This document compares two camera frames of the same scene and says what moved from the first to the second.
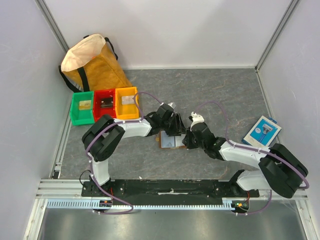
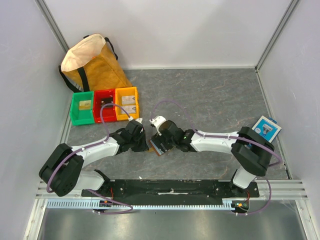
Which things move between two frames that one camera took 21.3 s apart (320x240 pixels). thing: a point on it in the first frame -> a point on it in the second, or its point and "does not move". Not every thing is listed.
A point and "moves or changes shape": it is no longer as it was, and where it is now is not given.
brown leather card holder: [166, 141] moves or changes shape
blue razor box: [263, 133] does not move
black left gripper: [180, 128] -> [143, 147]
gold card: [85, 105] does not move
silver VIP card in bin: [127, 100] does not move
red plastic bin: [104, 103] does not move
